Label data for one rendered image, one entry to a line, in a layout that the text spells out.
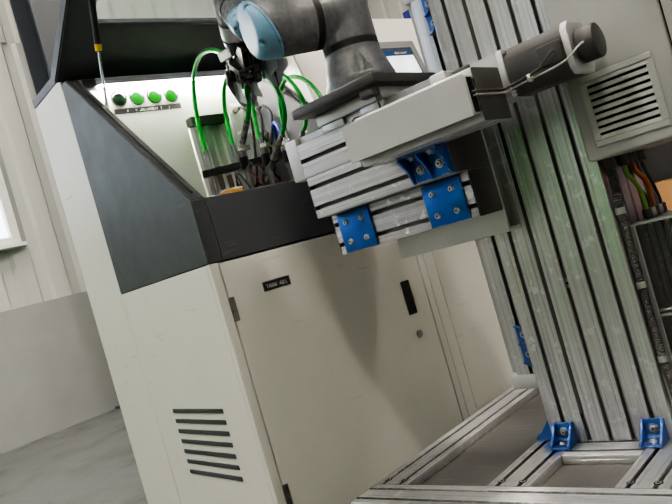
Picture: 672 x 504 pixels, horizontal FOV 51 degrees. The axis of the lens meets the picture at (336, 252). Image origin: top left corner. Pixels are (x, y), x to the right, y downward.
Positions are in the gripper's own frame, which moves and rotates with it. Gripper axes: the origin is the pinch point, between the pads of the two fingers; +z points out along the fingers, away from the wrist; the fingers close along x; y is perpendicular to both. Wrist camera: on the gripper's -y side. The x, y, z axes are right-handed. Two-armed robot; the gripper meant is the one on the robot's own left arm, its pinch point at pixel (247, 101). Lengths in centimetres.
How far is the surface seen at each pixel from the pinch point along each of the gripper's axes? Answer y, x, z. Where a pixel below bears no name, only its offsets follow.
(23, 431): -229, -138, 335
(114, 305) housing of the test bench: -7, -55, 53
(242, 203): 29.2, -19.5, 7.3
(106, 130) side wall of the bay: -17.0, -36.1, 1.3
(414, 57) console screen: -34, 86, 35
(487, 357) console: 66, 33, 77
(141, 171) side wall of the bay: 3.9, -35.2, 3.8
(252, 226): 33.3, -19.9, 12.1
